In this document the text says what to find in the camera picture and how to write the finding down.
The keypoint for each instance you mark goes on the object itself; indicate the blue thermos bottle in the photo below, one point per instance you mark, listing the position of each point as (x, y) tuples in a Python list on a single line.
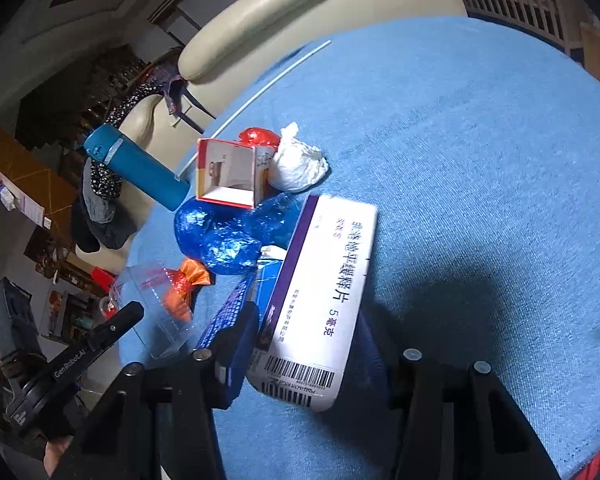
[(135, 165)]

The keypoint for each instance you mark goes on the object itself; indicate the dark grey cloth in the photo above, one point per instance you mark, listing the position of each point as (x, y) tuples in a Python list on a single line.
[(105, 222)]

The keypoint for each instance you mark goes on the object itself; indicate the wooden baby crib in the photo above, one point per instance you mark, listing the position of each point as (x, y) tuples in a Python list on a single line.
[(505, 0)]

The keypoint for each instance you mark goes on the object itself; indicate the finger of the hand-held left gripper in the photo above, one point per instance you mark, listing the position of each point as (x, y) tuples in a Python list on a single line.
[(112, 327)]

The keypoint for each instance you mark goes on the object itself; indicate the person's left hand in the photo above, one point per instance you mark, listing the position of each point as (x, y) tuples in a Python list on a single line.
[(56, 455)]

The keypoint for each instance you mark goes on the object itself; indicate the thin white rod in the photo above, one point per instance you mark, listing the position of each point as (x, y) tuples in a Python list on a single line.
[(260, 94)]

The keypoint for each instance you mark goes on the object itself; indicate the clear plastic container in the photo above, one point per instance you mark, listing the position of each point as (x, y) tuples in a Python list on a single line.
[(140, 285)]

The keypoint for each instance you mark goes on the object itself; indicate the blue plastic bag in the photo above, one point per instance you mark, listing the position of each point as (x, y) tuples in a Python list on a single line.
[(215, 240)]

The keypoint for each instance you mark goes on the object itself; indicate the dark polka-dot garment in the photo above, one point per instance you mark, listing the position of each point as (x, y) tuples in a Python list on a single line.
[(100, 172)]

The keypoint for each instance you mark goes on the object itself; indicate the cream leather sofa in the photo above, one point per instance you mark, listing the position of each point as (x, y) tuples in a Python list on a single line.
[(260, 20)]

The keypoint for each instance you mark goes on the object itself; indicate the red white crumpled bag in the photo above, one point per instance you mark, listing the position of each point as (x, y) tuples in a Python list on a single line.
[(297, 165)]

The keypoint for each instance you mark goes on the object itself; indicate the orange packet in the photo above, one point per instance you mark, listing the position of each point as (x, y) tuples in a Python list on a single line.
[(192, 272)]

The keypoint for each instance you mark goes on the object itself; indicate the blue tablecloth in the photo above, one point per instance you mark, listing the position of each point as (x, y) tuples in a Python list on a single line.
[(455, 160)]

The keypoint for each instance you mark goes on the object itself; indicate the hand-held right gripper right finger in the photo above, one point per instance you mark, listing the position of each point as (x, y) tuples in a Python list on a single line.
[(397, 380)]

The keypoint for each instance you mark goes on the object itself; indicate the white pink flat box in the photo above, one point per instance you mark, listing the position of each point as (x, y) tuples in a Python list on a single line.
[(20, 200)]

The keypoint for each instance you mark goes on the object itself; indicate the white purple medicine box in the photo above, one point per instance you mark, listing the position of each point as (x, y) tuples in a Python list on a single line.
[(325, 290)]

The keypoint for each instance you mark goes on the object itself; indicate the crumpled red plastic wrapper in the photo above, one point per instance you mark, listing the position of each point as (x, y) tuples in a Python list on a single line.
[(257, 136)]

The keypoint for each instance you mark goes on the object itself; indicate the small red white carton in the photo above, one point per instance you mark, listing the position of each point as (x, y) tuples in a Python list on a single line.
[(230, 160)]

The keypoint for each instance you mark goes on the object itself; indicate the blue white small box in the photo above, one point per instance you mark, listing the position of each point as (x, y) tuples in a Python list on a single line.
[(225, 315), (267, 300)]

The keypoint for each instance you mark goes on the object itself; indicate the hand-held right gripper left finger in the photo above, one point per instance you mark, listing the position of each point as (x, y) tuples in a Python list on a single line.
[(237, 360)]

